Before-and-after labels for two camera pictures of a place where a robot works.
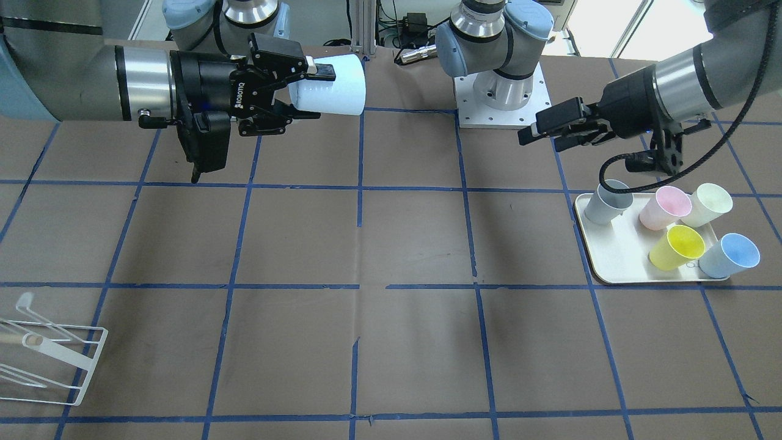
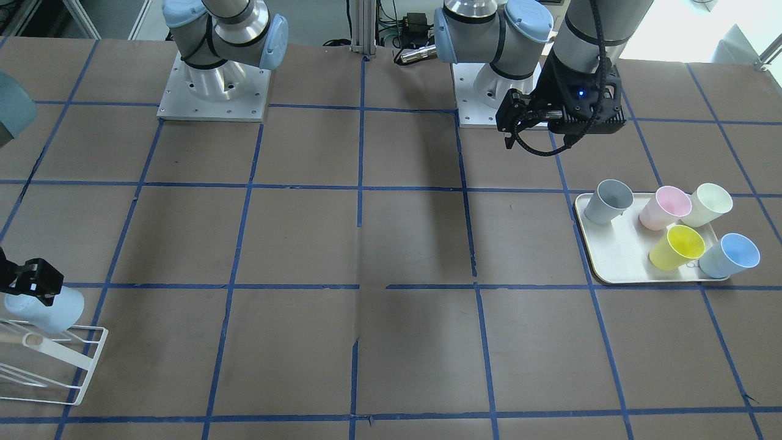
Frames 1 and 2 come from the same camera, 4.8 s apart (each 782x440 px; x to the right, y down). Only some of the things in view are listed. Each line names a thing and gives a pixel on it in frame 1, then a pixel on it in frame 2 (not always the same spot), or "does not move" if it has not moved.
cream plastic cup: [708, 201] does not move
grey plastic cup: [605, 206] does not move
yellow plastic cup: [680, 244] does not move
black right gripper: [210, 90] to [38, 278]
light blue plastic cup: [344, 95] to [64, 313]
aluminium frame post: [363, 16] does not move
